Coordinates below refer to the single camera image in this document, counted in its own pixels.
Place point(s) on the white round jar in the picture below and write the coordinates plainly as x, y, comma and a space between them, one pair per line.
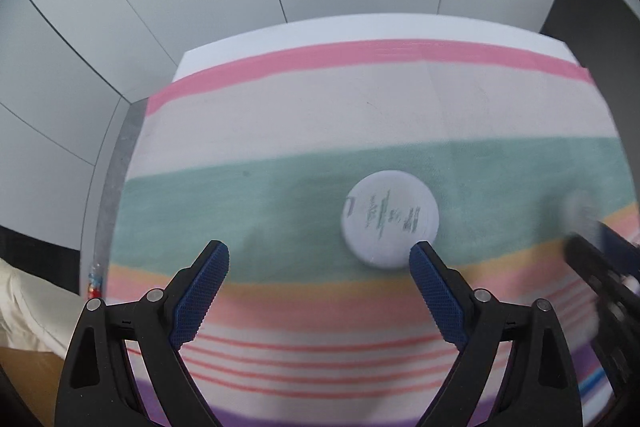
390, 219

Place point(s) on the striped towel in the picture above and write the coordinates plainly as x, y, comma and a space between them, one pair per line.
300, 197

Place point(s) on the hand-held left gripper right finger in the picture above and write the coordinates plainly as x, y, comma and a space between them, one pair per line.
440, 292

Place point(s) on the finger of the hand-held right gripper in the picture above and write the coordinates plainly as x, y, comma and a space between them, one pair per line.
607, 302
620, 247

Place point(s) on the cream padded chair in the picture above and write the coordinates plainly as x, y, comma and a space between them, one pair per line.
25, 307

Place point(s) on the small red blue object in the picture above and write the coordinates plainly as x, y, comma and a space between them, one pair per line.
95, 282

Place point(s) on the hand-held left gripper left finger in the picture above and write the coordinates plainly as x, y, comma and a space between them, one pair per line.
200, 292

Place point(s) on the black glass cabinet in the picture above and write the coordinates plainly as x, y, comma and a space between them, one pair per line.
30, 252

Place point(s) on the brown cardboard box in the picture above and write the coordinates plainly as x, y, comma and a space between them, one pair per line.
30, 382

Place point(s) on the clear plastic bottle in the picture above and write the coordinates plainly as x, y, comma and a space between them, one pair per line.
580, 209

